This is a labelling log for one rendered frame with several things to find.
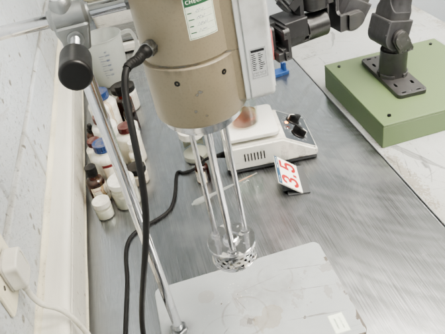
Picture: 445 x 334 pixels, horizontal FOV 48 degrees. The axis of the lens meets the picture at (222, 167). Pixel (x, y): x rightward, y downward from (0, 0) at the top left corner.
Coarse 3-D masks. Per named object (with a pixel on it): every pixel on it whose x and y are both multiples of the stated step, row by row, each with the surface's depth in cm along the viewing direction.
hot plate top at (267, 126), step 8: (264, 104) 113; (264, 112) 110; (272, 112) 110; (264, 120) 107; (272, 120) 107; (232, 128) 107; (256, 128) 105; (264, 128) 105; (272, 128) 104; (232, 136) 104; (240, 136) 104; (248, 136) 104; (256, 136) 103; (264, 136) 104
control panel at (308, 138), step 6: (282, 114) 114; (288, 114) 115; (282, 120) 111; (300, 120) 115; (282, 126) 109; (306, 126) 113; (288, 132) 107; (288, 138) 105; (294, 138) 106; (306, 138) 108; (312, 138) 109; (312, 144) 106
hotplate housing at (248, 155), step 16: (224, 144) 106; (240, 144) 105; (256, 144) 105; (272, 144) 104; (288, 144) 105; (304, 144) 106; (240, 160) 106; (256, 160) 106; (272, 160) 107; (288, 160) 108
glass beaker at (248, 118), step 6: (246, 102) 102; (252, 102) 103; (246, 108) 103; (252, 108) 103; (240, 114) 103; (246, 114) 103; (252, 114) 104; (234, 120) 105; (240, 120) 104; (246, 120) 104; (252, 120) 105; (258, 120) 107; (234, 126) 106; (240, 126) 105; (246, 126) 105; (252, 126) 106
